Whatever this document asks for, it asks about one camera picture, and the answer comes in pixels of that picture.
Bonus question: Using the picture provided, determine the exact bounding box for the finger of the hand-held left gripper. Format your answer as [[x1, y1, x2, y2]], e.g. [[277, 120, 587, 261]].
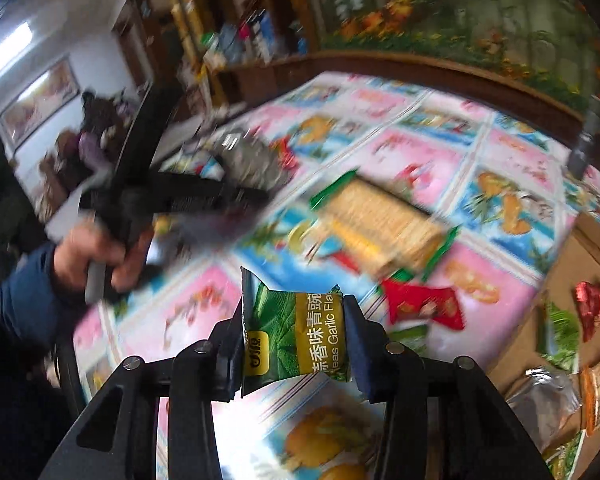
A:
[[152, 172, 271, 213], [165, 210, 266, 256]]

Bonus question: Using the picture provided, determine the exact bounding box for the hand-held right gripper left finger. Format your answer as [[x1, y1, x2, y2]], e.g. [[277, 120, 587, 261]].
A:
[[40, 305, 246, 480]]

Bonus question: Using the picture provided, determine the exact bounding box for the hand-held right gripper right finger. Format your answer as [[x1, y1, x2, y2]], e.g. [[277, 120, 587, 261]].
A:
[[342, 294, 551, 480]]

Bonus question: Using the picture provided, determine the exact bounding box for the silver snack packet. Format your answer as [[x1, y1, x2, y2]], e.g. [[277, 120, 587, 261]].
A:
[[505, 367, 581, 453], [220, 137, 281, 191]]

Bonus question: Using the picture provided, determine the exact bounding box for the green pea snack packet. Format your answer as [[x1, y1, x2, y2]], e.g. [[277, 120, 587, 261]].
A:
[[240, 266, 352, 396]]

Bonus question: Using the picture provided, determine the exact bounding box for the cracker packet with green ends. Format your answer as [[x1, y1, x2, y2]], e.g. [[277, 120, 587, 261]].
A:
[[307, 170, 461, 281]]

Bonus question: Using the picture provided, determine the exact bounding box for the cardboard box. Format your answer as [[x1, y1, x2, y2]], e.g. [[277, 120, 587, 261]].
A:
[[485, 212, 600, 480]]

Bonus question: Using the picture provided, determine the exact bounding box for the orange snack packet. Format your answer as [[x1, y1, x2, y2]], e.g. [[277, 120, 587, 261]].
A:
[[580, 365, 600, 436]]

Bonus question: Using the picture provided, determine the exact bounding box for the person's left hand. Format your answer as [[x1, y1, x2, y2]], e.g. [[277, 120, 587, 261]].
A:
[[55, 222, 156, 306]]

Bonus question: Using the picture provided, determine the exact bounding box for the person's dark jacket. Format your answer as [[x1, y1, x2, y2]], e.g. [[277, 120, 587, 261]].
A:
[[0, 120, 46, 281]]

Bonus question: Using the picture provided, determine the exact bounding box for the grey flashlight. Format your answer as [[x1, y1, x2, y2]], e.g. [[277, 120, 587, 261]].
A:
[[567, 95, 600, 176]]

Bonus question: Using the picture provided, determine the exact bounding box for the glass flower display case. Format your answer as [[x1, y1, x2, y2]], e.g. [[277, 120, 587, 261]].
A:
[[320, 0, 600, 116]]

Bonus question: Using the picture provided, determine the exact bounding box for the framed wall picture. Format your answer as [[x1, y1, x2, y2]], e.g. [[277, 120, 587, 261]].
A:
[[0, 57, 78, 136]]

